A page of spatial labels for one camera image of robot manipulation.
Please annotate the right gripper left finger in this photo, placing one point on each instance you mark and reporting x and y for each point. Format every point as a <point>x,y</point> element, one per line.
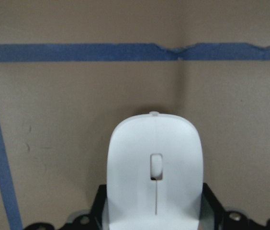
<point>98,212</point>

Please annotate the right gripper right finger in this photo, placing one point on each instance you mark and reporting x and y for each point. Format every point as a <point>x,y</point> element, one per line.
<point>212,212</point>

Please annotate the white computer mouse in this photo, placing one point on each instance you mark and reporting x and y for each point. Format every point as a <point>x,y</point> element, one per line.
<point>154,174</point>

